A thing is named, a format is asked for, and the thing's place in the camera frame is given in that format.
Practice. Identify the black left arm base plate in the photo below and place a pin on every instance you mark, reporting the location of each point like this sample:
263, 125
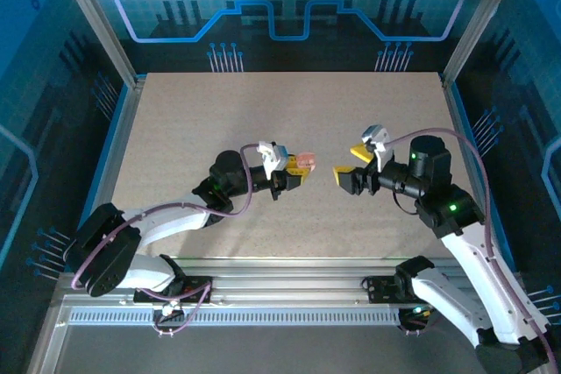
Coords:
193, 291

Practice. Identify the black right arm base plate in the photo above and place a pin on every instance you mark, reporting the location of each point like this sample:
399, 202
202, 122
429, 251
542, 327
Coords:
379, 288

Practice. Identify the slotted metal vent strip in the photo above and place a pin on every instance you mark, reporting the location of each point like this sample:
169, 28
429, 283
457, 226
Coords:
263, 317

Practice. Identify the aluminium frame cross beam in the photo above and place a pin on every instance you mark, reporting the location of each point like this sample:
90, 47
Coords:
285, 282

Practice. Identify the pink earbud charging case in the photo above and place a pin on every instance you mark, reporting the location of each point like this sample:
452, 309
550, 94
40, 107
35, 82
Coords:
307, 158

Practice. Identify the aluminium table side rail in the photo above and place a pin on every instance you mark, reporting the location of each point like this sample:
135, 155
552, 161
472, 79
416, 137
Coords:
124, 129
460, 129

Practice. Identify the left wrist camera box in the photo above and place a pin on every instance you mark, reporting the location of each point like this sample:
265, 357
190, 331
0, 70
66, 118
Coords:
271, 153

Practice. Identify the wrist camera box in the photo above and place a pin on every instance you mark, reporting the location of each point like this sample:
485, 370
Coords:
378, 137
271, 153

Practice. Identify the blue table edge strip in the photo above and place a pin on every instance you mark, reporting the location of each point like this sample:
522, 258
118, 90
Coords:
469, 129

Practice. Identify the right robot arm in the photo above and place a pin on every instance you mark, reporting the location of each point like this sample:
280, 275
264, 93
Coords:
473, 260

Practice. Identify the aluminium frame post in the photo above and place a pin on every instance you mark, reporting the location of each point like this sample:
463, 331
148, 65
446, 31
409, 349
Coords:
482, 19
100, 19

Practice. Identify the grey metal base panel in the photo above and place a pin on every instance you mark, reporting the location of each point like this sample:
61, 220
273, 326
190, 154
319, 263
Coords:
280, 352

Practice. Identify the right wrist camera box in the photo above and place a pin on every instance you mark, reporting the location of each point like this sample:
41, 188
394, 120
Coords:
378, 137

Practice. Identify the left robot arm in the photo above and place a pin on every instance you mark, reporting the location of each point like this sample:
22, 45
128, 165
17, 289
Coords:
171, 220

